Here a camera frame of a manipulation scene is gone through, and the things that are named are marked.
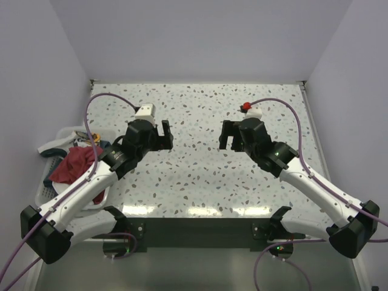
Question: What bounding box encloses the red tank top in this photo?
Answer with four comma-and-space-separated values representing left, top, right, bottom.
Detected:
48, 145, 105, 206

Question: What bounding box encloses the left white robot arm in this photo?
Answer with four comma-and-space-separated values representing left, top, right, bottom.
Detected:
21, 119, 173, 264

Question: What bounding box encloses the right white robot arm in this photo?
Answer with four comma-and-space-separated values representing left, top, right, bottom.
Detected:
219, 118, 380, 259

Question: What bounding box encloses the white navy tank top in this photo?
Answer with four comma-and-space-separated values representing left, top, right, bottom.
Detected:
38, 130, 89, 159

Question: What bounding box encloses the colourful printed garment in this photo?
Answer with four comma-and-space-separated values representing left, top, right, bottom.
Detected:
74, 130, 102, 146

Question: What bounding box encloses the white plastic laundry basket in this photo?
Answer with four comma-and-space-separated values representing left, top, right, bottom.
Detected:
35, 126, 117, 218

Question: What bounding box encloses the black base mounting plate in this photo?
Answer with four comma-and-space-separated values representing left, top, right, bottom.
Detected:
90, 217, 304, 254

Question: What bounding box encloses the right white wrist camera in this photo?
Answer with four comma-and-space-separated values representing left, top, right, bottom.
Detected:
240, 102, 263, 119

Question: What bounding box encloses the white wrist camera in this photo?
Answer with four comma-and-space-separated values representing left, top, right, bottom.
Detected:
240, 102, 263, 119
135, 103, 156, 126

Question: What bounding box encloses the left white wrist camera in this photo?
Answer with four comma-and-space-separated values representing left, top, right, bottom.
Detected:
135, 103, 156, 126

